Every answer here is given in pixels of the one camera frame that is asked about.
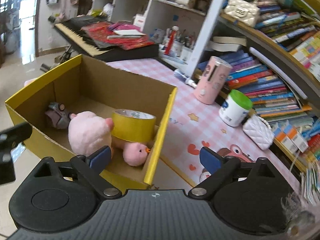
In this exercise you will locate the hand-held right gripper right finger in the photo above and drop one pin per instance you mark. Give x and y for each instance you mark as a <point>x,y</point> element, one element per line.
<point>211,161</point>

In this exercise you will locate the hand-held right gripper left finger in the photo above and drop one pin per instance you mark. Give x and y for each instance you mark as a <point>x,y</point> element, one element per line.
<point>100,156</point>

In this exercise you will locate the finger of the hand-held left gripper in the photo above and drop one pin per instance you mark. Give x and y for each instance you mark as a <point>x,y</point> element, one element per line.
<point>15,133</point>

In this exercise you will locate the large pink plush toy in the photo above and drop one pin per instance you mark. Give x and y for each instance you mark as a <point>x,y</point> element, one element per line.
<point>87,132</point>

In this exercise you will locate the small pink plush duck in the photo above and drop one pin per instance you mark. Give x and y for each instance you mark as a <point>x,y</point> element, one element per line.
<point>133,153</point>

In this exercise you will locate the yellow tape roll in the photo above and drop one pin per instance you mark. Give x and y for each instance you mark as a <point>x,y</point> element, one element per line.
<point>132,128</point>

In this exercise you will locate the grey purple toy car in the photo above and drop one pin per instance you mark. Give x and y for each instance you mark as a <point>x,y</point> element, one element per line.
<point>58,117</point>

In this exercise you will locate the yellow cardboard box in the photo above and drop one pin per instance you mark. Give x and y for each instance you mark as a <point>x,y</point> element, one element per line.
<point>100,85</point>

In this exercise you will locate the pink checked cartoon tablecloth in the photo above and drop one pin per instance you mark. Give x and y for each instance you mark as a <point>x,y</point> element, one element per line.
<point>200,120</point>

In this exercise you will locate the white jar green lid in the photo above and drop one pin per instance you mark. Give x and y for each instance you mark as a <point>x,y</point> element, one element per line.
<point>233,110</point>

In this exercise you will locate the white quilted pouch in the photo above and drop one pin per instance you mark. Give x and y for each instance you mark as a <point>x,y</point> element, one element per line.
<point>258,131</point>

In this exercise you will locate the pink cylinder dispenser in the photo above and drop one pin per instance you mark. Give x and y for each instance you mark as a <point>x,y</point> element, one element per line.
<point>212,82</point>

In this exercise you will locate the orange white boxes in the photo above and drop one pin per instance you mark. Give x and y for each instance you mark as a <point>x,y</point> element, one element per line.
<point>290,136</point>

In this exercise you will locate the blue glue tube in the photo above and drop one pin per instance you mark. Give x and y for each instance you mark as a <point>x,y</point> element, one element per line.
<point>183,77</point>

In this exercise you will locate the metal keyboard stand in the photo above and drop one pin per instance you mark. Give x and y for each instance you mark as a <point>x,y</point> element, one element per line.
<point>63,56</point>

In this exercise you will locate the row of colourful leaning books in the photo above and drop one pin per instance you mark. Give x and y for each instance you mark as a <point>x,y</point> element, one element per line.
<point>262,85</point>

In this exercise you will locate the stack of papers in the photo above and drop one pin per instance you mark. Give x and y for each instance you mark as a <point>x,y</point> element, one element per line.
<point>311,185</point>

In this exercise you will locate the grey fuzzy thing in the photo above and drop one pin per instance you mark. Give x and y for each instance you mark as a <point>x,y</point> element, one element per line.
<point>300,215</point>

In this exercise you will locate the white pen holders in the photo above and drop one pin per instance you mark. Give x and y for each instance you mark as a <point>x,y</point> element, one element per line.
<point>183,52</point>

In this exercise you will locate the black keyboard piano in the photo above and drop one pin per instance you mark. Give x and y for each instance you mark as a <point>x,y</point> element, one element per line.
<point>75,33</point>

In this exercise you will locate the white envelope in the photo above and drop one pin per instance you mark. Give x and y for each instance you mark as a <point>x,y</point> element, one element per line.
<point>128,32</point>

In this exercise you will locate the red paper sheets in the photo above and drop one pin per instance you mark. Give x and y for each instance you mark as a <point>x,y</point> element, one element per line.
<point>100,28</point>

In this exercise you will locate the white plastic bag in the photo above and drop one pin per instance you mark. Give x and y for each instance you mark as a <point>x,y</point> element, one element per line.
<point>108,8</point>

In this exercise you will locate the cream quilted handbag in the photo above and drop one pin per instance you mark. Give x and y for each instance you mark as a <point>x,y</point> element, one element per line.
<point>241,12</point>

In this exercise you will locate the row of thin upright books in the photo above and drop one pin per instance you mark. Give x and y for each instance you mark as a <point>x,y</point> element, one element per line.
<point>287,30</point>

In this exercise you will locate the white shelf unit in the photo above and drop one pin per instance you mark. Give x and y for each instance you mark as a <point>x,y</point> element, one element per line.
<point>160,12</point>

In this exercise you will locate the wooden bookshelf white post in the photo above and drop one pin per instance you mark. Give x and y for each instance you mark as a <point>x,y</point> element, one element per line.
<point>212,17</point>

